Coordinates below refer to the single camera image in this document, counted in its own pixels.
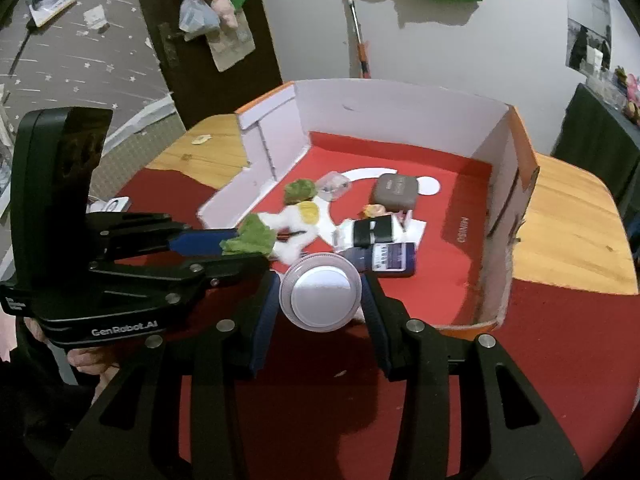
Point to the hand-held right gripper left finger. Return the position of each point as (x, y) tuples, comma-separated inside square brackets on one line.
[(265, 332)]

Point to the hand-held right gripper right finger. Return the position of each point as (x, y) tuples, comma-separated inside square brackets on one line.
[(374, 322)]

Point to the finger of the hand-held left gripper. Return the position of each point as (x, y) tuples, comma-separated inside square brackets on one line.
[(200, 242), (235, 266)]

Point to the green plush scrunchie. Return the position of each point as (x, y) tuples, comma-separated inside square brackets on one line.
[(252, 237), (300, 191)]

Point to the round silver tin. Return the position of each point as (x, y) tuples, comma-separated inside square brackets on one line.
[(320, 295)]

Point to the white plush scrunchie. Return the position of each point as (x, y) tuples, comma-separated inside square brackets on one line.
[(295, 245)]

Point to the blue bottle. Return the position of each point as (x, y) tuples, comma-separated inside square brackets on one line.
[(390, 260)]

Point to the black white sushi plush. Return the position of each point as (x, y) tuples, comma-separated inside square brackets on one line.
[(372, 232)]

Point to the yellow plastic cap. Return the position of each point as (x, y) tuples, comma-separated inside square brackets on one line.
[(308, 212)]

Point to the small toy figurine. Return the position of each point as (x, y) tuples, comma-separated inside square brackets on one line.
[(374, 210)]

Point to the clear plastic case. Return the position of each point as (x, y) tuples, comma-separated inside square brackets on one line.
[(332, 186)]

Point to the orange cardboard box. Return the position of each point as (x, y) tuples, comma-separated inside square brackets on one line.
[(475, 240)]

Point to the grey case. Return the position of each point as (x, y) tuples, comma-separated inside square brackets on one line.
[(395, 192)]

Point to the person's left hand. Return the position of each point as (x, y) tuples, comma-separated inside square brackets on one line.
[(92, 361)]

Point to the white charger puck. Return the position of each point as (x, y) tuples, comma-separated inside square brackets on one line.
[(112, 205)]

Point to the white paper card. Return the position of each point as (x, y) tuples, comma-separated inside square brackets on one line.
[(414, 232)]

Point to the small white sticker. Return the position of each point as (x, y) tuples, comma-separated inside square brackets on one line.
[(201, 139)]

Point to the dark brown door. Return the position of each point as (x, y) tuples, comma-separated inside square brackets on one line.
[(240, 95)]

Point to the white paper scrap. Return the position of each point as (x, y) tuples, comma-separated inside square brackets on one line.
[(95, 16)]

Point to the hanging paper bag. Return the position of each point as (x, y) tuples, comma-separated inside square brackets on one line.
[(230, 50)]

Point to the red knitted blanket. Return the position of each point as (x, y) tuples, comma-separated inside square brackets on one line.
[(575, 350)]

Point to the hanging clear plastic bag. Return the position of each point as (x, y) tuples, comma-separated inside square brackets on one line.
[(197, 17)]

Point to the pink plush toy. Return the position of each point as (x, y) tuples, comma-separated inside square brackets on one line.
[(225, 10)]

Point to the orange white stick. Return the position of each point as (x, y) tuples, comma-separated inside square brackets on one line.
[(357, 35)]

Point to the dark green tablecloth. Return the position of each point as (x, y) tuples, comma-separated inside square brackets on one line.
[(595, 135)]

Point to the row of shelf trinkets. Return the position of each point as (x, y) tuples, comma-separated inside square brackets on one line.
[(625, 95)]

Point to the framed wall picture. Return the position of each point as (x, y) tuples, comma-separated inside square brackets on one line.
[(50, 2)]

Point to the wall mirror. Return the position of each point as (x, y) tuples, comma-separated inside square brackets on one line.
[(590, 15)]

